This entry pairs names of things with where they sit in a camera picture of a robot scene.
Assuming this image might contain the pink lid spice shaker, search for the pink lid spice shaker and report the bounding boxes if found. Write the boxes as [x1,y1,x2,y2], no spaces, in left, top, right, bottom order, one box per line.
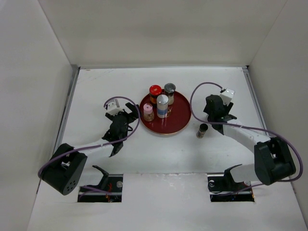
[143,103,154,122]

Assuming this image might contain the silver lid tall jar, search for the silver lid tall jar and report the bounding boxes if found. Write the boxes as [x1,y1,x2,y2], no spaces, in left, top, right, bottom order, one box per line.
[156,94,168,118]

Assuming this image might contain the red lid chili sauce jar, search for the red lid chili sauce jar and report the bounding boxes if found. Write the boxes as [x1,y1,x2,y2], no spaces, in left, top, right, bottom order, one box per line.
[149,85,162,105]

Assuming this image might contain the black top grinder bottle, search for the black top grinder bottle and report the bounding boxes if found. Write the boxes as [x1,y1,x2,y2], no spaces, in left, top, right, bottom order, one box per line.
[164,83,176,105]

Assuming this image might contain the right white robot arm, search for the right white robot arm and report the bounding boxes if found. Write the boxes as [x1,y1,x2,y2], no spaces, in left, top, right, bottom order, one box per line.
[204,95,296,191]

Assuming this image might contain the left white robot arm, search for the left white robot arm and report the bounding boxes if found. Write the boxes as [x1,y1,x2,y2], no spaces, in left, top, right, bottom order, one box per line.
[38,101,141,195]

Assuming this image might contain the small dark bottle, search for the small dark bottle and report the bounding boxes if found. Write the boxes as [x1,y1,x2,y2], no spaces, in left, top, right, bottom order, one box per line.
[196,123,208,139]

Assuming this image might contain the red round tray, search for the red round tray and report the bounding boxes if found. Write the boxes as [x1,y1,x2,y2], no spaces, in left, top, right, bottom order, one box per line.
[140,91,191,135]

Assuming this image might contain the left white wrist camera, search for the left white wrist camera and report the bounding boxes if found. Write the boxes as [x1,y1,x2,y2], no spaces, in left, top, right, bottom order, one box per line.
[105,99,123,116]

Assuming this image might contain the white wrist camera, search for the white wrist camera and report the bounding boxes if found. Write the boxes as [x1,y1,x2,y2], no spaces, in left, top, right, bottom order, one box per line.
[219,88,235,106]
[105,99,123,116]

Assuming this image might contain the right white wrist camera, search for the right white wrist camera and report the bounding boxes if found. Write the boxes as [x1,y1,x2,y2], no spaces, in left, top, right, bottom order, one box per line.
[219,88,235,106]

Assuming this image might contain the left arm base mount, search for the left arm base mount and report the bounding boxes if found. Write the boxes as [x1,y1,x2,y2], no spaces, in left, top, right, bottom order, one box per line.
[77,165,124,203]

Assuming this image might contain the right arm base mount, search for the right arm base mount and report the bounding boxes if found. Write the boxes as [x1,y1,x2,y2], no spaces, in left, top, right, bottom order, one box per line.
[207,165,255,202]

